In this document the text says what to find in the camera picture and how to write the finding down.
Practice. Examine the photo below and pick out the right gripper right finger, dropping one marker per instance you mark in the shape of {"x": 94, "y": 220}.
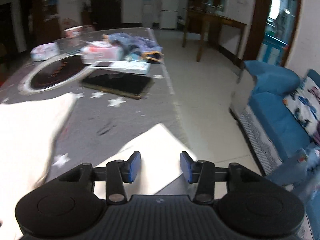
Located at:
{"x": 203, "y": 174}

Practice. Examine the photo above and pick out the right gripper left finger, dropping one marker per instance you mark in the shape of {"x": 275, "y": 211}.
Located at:
{"x": 119, "y": 172}

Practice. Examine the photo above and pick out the water dispenser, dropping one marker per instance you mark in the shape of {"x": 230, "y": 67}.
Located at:
{"x": 147, "y": 13}

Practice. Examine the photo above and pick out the blue sofa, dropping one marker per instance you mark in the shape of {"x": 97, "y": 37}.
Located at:
{"x": 283, "y": 150}

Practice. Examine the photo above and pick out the dark wooden side table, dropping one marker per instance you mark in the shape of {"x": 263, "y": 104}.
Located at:
{"x": 212, "y": 25}

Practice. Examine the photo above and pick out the patterned cushion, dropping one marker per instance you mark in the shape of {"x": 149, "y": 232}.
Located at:
{"x": 303, "y": 103}

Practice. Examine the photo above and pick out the soft tissue pack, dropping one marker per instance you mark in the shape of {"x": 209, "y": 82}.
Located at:
{"x": 44, "y": 52}

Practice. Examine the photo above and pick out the white remote control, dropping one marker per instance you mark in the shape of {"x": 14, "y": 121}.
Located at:
{"x": 132, "y": 67}

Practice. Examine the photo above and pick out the white refrigerator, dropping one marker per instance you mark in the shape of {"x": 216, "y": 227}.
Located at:
{"x": 169, "y": 14}

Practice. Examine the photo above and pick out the cream white garment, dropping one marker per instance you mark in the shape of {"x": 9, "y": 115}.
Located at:
{"x": 29, "y": 131}

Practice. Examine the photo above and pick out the pink white tissue box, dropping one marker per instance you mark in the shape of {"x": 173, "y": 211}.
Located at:
{"x": 96, "y": 51}

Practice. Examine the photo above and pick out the round black induction cooktop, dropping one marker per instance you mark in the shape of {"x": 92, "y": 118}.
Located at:
{"x": 54, "y": 73}

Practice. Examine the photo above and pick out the blue crumpled clothing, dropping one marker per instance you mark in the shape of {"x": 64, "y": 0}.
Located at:
{"x": 144, "y": 48}

